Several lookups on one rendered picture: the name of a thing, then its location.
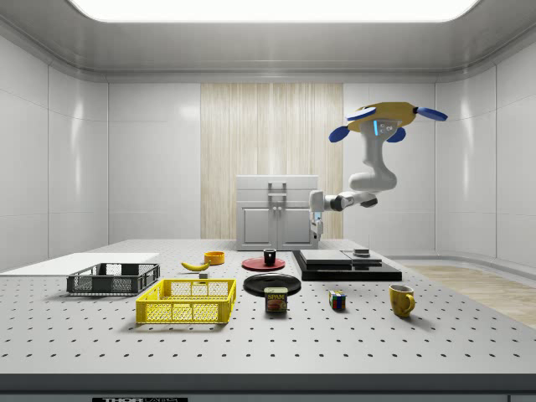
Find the yellow mug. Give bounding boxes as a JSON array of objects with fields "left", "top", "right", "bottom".
[{"left": 388, "top": 284, "right": 417, "bottom": 317}]

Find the black stove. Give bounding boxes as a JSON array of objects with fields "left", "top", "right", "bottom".
[{"left": 291, "top": 248, "right": 404, "bottom": 282}]

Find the white cabinet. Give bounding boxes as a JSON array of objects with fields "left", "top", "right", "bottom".
[{"left": 235, "top": 174, "right": 320, "bottom": 252}]

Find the red plate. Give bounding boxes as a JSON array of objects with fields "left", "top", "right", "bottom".
[{"left": 241, "top": 256, "right": 286, "bottom": 271}]

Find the black plate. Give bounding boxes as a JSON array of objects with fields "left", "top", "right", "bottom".
[{"left": 242, "top": 272, "right": 303, "bottom": 296}]

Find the puzzle cube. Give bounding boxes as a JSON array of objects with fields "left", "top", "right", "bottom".
[{"left": 327, "top": 289, "right": 348, "bottom": 312}]

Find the flat-sided can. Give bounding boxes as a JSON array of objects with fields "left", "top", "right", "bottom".
[{"left": 263, "top": 286, "right": 289, "bottom": 314}]

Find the drone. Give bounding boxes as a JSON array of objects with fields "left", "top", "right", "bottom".
[{"left": 328, "top": 100, "right": 449, "bottom": 145}]

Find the yellow basket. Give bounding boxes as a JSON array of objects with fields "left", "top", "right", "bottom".
[{"left": 135, "top": 278, "right": 238, "bottom": 326}]

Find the white board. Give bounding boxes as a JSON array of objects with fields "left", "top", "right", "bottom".
[{"left": 0, "top": 252, "right": 161, "bottom": 276}]

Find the dark grey basket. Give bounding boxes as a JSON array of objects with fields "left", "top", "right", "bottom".
[{"left": 66, "top": 262, "right": 162, "bottom": 298}]

